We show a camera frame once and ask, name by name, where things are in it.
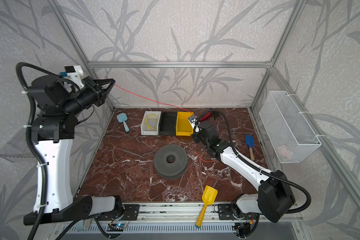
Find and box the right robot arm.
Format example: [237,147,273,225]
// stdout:
[188,115,312,223]

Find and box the red black spray bottle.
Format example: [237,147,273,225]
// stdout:
[199,112,212,122]

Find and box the yellow toy shovel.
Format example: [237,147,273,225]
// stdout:
[195,186,218,228]

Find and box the teal toy shovel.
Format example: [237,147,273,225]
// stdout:
[117,113,130,132]

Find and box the white plastic bin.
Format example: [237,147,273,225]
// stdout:
[141,111,162,136]

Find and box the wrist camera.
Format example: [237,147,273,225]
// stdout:
[188,115,201,134]
[60,65,84,89]

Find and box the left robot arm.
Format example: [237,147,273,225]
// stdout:
[16,62,125,240]

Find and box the black plastic bin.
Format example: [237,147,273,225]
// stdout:
[159,112,177,136]

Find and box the red cable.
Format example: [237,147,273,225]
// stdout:
[105,77,218,163]

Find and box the grey cable spool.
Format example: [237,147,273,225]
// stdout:
[154,144,188,180]

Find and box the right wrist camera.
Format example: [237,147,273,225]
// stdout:
[188,115,201,134]

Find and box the pink object in basket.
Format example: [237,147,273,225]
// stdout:
[278,145,292,159]

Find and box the yellow plastic bin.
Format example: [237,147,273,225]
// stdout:
[176,112,194,136]

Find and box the white wire basket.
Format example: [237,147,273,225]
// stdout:
[260,91,322,164]

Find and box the yellow cable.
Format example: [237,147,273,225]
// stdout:
[145,113,159,132]

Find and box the clear plastic wall tray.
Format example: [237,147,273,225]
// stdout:
[0,128,35,163]

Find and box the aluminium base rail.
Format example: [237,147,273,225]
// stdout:
[65,202,303,238]

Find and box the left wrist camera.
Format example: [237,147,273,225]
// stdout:
[60,65,84,89]

